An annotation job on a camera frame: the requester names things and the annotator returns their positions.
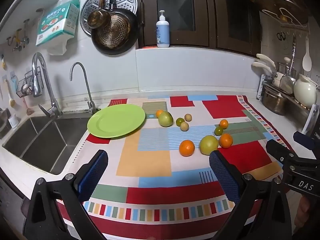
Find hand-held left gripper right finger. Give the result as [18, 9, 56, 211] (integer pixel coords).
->
[209, 150, 293, 240]

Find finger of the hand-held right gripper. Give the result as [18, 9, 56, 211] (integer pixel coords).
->
[293, 131, 320, 153]
[265, 139, 300, 167]

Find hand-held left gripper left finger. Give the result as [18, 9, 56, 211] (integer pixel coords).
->
[22, 149, 109, 240]

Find green apple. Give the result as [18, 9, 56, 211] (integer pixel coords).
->
[199, 135, 219, 155]
[158, 112, 174, 127]

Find green plate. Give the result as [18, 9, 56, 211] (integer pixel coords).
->
[87, 104, 146, 139]

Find person's right hand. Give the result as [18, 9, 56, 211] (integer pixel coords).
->
[294, 194, 320, 230]

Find steel dish rack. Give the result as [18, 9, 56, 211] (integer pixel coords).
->
[257, 74, 320, 135]

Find white ceramic jug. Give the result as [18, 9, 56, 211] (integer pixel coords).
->
[294, 74, 318, 109]

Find stainless steel pot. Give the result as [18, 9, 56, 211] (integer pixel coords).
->
[261, 87, 290, 115]

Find steel double sink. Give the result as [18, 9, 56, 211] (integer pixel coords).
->
[1, 110, 100, 175]

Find colourful patchwork tablecloth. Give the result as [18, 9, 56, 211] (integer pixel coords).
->
[56, 94, 295, 240]

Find steel skimmer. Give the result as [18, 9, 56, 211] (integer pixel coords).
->
[279, 35, 297, 94]

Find white rice spoon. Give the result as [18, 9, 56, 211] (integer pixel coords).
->
[302, 36, 312, 72]

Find thin gooseneck faucet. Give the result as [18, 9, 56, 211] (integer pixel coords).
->
[70, 62, 100, 114]

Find white cup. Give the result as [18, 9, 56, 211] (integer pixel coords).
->
[7, 115, 19, 128]

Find large chrome faucet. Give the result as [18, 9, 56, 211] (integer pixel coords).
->
[31, 52, 63, 118]

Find white plastic bag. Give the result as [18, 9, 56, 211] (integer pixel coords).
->
[47, 39, 68, 56]

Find black frying pan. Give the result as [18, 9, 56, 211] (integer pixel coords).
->
[90, 0, 138, 55]

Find white pump soap bottle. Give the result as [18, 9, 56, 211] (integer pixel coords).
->
[156, 10, 170, 48]

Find small copper saucepan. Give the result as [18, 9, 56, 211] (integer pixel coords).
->
[87, 0, 112, 29]

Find teal paper towel pack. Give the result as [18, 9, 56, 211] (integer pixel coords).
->
[36, 0, 80, 47]

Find black wire basket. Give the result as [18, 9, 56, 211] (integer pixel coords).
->
[16, 67, 44, 98]

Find dark wooden window frame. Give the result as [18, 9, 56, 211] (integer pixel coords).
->
[135, 0, 262, 57]

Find yellow bicycle wall ornament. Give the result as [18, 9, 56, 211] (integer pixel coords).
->
[6, 19, 30, 52]

